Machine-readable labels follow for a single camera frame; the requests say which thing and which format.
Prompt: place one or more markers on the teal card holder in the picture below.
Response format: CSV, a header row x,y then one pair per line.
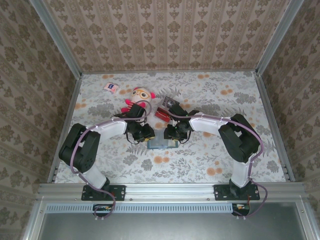
x,y
160,143

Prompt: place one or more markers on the clear acrylic card box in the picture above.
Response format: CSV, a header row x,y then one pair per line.
x,y
164,101

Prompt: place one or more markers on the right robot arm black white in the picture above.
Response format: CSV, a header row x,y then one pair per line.
x,y
207,123

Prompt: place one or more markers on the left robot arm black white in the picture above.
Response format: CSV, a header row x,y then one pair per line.
x,y
110,130

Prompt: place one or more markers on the black printed card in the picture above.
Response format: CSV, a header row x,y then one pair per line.
x,y
172,102

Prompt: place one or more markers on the pink striped plush toy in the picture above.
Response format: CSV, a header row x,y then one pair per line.
x,y
141,93

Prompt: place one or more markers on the small tissue packet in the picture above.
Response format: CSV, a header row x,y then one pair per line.
x,y
111,87

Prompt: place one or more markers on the black connector board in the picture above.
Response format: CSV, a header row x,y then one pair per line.
x,y
241,208
102,208

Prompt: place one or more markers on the grey metal panel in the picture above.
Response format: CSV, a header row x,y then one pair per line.
x,y
162,227

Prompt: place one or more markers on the aluminium table rail long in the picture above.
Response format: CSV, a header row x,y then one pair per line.
x,y
170,192

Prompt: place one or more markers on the aluminium table side rail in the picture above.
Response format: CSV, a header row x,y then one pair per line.
x,y
270,112
65,120

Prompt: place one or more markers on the aluminium frame post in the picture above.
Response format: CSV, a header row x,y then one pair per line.
x,y
278,37
58,37

